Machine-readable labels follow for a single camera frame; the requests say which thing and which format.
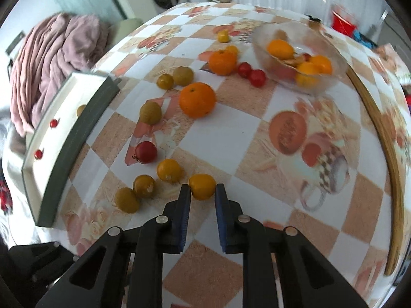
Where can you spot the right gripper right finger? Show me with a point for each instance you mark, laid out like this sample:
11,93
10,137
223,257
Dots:
281,268

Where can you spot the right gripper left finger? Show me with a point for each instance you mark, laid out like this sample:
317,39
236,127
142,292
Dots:
125,267

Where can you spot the olive green fruit front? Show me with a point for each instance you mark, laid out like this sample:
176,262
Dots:
126,200

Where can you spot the olive yellow tomato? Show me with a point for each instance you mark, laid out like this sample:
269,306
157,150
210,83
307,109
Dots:
144,186

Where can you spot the orange-yellow tomato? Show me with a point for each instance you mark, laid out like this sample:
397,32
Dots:
202,186

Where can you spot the red cherry tomato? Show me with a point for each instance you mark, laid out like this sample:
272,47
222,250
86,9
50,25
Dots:
257,78
38,154
244,70

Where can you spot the large red tomato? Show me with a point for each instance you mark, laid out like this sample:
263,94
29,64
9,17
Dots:
145,152

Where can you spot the yellow-brown round fruit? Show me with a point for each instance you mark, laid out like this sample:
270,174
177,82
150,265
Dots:
150,113

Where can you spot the yellow-green plum fruit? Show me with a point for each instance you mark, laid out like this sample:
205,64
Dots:
80,109

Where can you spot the small red tomato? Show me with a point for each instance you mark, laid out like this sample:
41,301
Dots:
54,123

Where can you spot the white shallow tray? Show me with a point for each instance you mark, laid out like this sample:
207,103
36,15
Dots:
44,180

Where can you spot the checkered patterned tablecloth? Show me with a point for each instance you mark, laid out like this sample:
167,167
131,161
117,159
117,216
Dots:
289,159

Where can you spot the large orange near centre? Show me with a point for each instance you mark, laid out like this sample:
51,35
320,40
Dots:
197,100

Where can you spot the striped yellow-green tomato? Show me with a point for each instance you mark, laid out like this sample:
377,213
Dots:
165,81

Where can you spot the brown-green round fruit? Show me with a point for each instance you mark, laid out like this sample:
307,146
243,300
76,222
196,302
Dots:
183,76

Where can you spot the yellow orange fruit in bowl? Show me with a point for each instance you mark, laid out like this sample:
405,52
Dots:
308,71

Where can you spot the clear glass fruit bowl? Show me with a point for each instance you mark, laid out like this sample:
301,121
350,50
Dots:
306,42

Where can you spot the pink fleece blanket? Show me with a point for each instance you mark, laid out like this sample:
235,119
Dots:
53,49

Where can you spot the orange near bowl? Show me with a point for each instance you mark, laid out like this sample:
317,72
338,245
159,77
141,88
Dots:
223,62

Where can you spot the green sofa cushion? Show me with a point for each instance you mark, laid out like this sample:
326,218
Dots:
121,29

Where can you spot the small yellow tomato by orange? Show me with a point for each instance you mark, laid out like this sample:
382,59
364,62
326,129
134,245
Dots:
232,49

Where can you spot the red plastic bucket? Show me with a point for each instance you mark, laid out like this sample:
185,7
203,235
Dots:
343,21

